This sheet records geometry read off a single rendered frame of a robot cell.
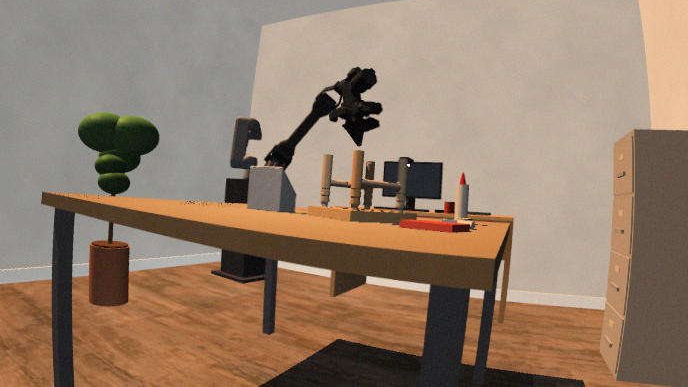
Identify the tan glue bottle with red cap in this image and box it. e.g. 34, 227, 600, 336
454, 173, 469, 220

